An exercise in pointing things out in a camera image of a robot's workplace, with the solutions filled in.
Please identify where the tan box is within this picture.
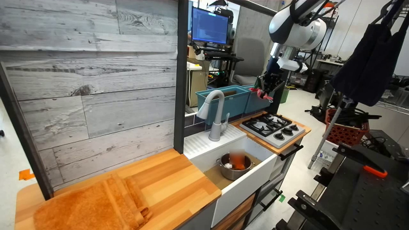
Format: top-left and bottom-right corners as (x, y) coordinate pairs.
(187, 58), (211, 109)

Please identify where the computer monitor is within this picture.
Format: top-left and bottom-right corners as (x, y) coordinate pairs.
(189, 5), (231, 48)

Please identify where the black perforated robot table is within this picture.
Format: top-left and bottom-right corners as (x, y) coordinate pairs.
(273, 129), (409, 230)

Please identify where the brown plush toy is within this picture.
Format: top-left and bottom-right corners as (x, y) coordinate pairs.
(222, 152), (249, 172)

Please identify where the white toy sink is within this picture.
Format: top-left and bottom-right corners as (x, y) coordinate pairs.
(183, 124), (281, 228)

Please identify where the grey toy faucet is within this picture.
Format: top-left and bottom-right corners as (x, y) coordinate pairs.
(196, 89), (231, 143)

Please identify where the grey office chair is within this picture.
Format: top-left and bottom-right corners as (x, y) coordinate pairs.
(233, 36), (268, 87)

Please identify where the grey wood backsplash panel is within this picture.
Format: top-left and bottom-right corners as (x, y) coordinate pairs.
(0, 0), (180, 189)

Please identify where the steel bowl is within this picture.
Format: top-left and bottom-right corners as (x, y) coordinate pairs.
(215, 151), (254, 182)

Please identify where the red crate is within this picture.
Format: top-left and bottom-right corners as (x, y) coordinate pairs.
(325, 108), (371, 149)

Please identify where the black burner grate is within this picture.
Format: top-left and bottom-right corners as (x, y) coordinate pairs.
(259, 113), (294, 131)
(242, 118), (276, 138)

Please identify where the orange pink plush toy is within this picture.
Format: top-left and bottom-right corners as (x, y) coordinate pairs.
(250, 86), (275, 103)

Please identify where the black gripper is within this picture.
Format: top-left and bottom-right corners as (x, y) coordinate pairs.
(254, 62), (289, 101)

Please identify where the black hanging fabric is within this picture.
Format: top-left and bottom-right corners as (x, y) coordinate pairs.
(331, 0), (409, 109)

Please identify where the wooden play kitchen unit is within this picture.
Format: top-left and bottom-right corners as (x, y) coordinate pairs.
(14, 112), (313, 230)

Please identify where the orange clamp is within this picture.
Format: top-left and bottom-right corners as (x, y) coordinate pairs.
(362, 164), (390, 181)

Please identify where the grey toy stove top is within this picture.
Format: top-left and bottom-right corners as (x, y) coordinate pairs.
(239, 112), (308, 151)

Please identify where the black computer desk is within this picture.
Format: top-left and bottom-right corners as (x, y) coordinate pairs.
(193, 41), (245, 89)

